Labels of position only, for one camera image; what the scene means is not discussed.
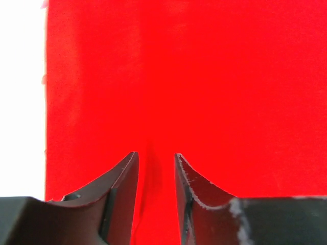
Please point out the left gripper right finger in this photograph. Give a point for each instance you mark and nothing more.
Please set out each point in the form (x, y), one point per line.
(209, 215)

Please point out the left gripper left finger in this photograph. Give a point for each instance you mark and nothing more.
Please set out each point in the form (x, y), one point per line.
(100, 212)

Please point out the red t-shirt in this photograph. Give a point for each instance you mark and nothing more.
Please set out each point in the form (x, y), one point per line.
(237, 87)

